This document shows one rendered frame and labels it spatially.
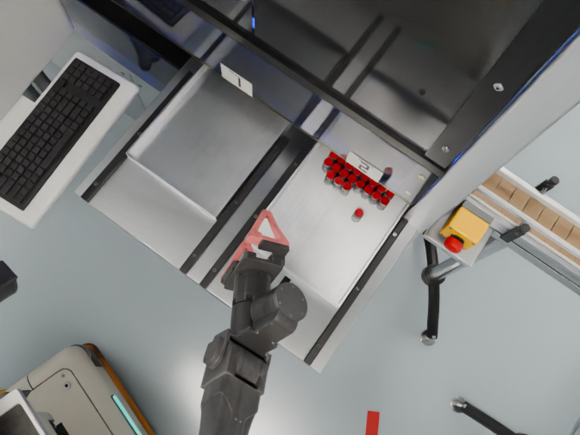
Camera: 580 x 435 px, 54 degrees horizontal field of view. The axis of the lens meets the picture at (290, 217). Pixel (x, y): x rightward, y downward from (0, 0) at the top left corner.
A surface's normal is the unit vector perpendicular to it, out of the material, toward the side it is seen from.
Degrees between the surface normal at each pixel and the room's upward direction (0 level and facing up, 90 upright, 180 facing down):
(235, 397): 47
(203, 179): 0
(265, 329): 56
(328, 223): 0
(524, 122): 90
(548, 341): 0
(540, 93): 90
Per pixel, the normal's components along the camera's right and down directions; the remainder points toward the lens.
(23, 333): 0.05, -0.25
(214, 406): -0.72, -0.47
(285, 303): 0.64, -0.46
